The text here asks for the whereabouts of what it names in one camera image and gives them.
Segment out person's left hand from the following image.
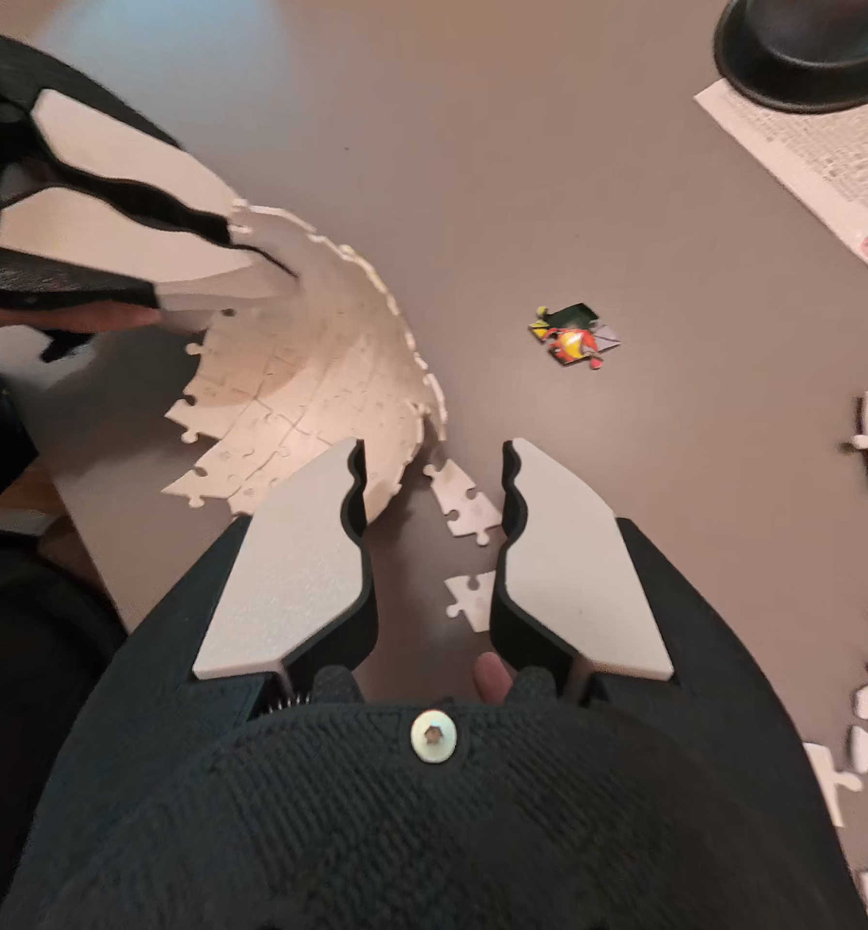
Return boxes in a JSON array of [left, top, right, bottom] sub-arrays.
[[0, 301, 165, 342]]

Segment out black round ball stand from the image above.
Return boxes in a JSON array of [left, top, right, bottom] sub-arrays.
[[712, 0, 868, 115]]

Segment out paper puzzle leaflet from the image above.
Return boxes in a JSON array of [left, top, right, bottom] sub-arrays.
[[694, 76, 868, 295]]

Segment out colourful puzzle piece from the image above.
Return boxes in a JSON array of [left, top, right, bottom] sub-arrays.
[[528, 301, 621, 372]]

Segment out partly built puzzle ball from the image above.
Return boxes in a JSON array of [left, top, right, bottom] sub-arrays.
[[161, 200, 450, 526]]

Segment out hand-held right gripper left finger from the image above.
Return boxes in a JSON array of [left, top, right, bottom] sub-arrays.
[[193, 437, 378, 684]]

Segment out person's dark trousers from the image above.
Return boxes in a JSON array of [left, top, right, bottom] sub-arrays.
[[0, 534, 128, 930]]

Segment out person's right hand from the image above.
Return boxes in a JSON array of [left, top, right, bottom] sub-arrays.
[[472, 651, 516, 704]]

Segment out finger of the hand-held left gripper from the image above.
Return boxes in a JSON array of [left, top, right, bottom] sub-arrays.
[[0, 187, 300, 315], [31, 89, 251, 246]]

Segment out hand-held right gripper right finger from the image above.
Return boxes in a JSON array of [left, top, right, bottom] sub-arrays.
[[490, 438, 676, 706]]

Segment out white puzzle piece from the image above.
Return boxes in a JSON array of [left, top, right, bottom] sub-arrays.
[[424, 458, 505, 547], [445, 570, 497, 635]]

